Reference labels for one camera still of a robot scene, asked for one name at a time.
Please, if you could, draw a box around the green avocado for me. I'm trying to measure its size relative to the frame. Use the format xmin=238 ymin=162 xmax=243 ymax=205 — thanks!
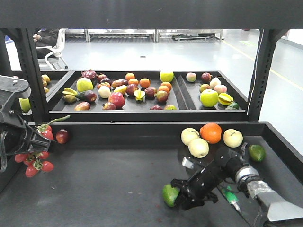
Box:
xmin=249 ymin=144 xmax=266 ymax=162
xmin=162 ymin=184 xmax=179 ymax=208

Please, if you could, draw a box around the yellow green citrus back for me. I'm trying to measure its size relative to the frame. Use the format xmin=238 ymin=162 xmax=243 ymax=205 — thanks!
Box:
xmin=160 ymin=70 xmax=174 ymax=82

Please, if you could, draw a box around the yellow green pomelo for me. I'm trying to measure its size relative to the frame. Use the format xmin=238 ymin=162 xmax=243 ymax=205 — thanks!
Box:
xmin=76 ymin=78 xmax=94 ymax=92

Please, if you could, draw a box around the pale yellow pear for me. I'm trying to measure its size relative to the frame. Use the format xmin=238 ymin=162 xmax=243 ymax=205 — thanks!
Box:
xmin=223 ymin=129 xmax=243 ymax=148
xmin=180 ymin=128 xmax=200 ymax=146
xmin=188 ymin=138 xmax=209 ymax=158

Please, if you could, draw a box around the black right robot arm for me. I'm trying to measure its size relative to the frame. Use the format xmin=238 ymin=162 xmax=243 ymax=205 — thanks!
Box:
xmin=170 ymin=143 xmax=303 ymax=227

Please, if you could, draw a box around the orange fruit front tray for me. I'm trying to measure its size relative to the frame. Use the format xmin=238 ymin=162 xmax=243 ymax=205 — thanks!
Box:
xmin=199 ymin=122 xmax=222 ymax=144

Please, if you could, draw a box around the green circuit board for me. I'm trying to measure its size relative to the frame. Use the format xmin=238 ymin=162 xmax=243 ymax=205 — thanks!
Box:
xmin=222 ymin=186 xmax=241 ymax=212

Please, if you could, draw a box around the pale yellow pear left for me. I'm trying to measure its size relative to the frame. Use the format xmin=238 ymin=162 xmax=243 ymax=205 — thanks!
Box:
xmin=180 ymin=128 xmax=200 ymax=146

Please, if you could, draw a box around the pale yellow pear front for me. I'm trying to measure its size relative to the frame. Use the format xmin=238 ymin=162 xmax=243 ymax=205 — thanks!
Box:
xmin=188 ymin=138 xmax=209 ymax=158

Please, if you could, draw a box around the green avocado right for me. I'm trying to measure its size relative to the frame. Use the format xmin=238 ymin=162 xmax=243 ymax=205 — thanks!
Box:
xmin=249 ymin=144 xmax=266 ymax=162

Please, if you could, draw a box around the yellow starfruit right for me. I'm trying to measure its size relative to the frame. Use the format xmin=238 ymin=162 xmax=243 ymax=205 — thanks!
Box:
xmin=218 ymin=93 xmax=234 ymax=106

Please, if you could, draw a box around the small red apple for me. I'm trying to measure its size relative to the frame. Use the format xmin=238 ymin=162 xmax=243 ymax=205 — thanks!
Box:
xmin=55 ymin=129 xmax=70 ymax=144

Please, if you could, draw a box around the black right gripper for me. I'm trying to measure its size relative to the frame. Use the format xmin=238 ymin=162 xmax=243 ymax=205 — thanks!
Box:
xmin=170 ymin=165 xmax=227 ymax=210

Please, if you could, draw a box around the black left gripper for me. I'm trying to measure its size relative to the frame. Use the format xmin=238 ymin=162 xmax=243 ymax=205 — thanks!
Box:
xmin=0 ymin=115 xmax=52 ymax=155

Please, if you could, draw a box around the large green apple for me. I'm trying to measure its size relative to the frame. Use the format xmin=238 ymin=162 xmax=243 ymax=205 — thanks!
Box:
xmin=200 ymin=89 xmax=218 ymax=107

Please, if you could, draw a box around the green avocado front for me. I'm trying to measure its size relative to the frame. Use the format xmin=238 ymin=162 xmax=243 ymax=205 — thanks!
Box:
xmin=162 ymin=184 xmax=179 ymax=208

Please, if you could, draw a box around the black fruit display stand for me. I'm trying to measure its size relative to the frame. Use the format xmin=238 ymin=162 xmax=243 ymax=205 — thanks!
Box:
xmin=0 ymin=0 xmax=303 ymax=227

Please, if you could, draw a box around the red apple rear tray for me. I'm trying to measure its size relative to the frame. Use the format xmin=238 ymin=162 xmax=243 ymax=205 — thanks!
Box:
xmin=108 ymin=92 xmax=125 ymax=109

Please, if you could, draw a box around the pale yellow pear right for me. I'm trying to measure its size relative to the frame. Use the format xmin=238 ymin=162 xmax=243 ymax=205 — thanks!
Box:
xmin=223 ymin=129 xmax=243 ymax=148

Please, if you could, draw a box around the white chair background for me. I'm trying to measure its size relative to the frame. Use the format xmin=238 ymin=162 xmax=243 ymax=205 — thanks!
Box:
xmin=33 ymin=28 xmax=68 ymax=70

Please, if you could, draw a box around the cherry tomato bunch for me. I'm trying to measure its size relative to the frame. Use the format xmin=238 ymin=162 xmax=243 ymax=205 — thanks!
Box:
xmin=14 ymin=115 xmax=71 ymax=178

